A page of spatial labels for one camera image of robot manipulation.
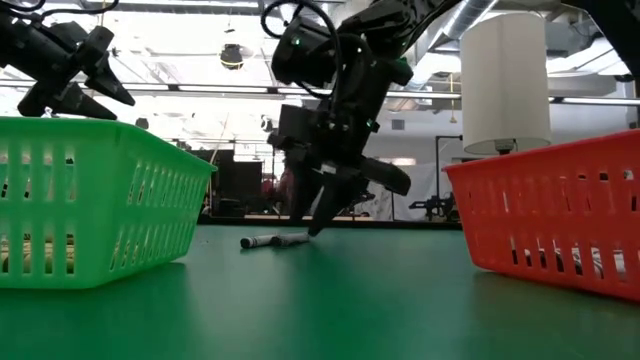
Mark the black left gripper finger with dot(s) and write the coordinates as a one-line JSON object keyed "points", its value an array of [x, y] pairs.
{"points": [[65, 102], [110, 82]]}

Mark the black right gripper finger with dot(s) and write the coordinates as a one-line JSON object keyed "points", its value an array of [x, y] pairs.
{"points": [[337, 192], [387, 175]]}

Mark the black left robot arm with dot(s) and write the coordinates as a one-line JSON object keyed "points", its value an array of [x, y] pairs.
{"points": [[20, 12]]}

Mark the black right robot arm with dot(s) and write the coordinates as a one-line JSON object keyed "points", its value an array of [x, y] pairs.
{"points": [[380, 20]]}

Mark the black background robot arm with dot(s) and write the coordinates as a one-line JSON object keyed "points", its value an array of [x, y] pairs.
{"points": [[435, 205], [364, 196]]}

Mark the white hanging sheet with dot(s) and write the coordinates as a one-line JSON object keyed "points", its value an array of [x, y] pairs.
{"points": [[425, 187]]}

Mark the black ceiling spotlight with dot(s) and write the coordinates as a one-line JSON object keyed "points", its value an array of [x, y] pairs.
{"points": [[266, 123], [142, 123]]}

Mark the wooden background table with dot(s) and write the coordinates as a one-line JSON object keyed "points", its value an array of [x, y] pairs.
{"points": [[260, 218]]}

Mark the black cabinet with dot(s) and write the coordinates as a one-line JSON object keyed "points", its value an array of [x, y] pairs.
{"points": [[235, 182]]}

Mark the green table mat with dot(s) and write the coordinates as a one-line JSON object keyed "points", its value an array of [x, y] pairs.
{"points": [[320, 300]]}

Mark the long ceiling light bar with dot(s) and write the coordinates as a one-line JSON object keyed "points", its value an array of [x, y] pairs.
{"points": [[222, 89]]}

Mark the green plastic basket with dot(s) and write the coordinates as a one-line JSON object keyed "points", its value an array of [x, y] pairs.
{"points": [[100, 210]]}

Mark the tan leaning pole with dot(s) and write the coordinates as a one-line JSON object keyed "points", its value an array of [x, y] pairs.
{"points": [[216, 150]]}

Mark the white cylindrical lamp shade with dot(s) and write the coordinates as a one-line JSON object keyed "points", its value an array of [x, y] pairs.
{"points": [[502, 85]]}

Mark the red plastic basket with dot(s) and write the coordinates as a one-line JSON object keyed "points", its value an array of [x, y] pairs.
{"points": [[550, 225]]}

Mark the black metal frame stand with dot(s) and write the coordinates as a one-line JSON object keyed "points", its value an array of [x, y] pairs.
{"points": [[440, 137]]}

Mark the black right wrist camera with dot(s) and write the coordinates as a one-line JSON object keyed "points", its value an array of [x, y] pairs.
{"points": [[302, 52]]}

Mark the black dome ceiling camera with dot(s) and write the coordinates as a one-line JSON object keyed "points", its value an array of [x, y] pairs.
{"points": [[231, 56]]}

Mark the silver ceiling air duct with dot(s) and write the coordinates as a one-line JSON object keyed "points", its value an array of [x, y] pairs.
{"points": [[470, 15]]}

